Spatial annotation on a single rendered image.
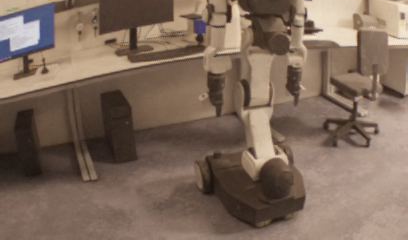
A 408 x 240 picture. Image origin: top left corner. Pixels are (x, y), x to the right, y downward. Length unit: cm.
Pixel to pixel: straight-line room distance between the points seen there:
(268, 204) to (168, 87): 161
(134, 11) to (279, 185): 141
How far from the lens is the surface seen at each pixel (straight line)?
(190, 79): 334
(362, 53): 274
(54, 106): 315
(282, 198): 202
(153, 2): 260
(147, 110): 330
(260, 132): 217
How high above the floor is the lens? 131
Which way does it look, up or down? 21 degrees down
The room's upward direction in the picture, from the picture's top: 2 degrees counter-clockwise
